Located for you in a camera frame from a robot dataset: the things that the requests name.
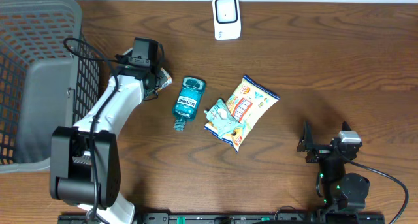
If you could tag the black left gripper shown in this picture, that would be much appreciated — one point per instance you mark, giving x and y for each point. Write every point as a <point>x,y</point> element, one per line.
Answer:
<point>159,78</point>

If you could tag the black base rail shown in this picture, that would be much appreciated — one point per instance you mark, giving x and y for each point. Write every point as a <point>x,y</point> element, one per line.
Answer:
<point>284,216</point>

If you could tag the orange small box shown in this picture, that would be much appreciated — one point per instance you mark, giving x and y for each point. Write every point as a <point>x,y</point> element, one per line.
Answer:
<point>163,79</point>

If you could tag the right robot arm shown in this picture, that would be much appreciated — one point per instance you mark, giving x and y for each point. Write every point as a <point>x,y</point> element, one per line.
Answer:
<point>342,192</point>

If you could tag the grey plastic shopping basket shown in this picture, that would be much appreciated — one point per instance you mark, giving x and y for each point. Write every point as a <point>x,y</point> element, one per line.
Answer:
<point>48,78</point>

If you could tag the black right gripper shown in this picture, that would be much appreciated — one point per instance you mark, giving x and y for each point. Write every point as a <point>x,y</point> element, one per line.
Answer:
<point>307,142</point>

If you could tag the teal mouthwash bottle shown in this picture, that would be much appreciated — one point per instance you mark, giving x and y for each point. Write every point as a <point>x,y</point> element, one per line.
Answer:
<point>187,103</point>

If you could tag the light teal pouch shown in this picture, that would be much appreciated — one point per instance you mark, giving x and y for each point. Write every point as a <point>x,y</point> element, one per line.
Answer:
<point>222,120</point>

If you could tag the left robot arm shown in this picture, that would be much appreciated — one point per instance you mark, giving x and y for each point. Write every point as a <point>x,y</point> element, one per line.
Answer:
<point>84,162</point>

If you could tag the yellow snack bag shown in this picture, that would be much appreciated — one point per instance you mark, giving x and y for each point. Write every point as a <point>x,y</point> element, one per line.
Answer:
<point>248,102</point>

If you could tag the white barcode scanner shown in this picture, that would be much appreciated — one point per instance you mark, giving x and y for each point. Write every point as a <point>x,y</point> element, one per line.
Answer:
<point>227,20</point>

